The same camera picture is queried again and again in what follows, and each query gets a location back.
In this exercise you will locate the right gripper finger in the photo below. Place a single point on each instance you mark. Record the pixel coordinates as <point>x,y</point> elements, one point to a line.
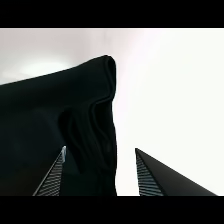
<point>53,176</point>

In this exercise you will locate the black garment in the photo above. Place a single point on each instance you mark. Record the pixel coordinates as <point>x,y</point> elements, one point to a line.
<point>43,116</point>

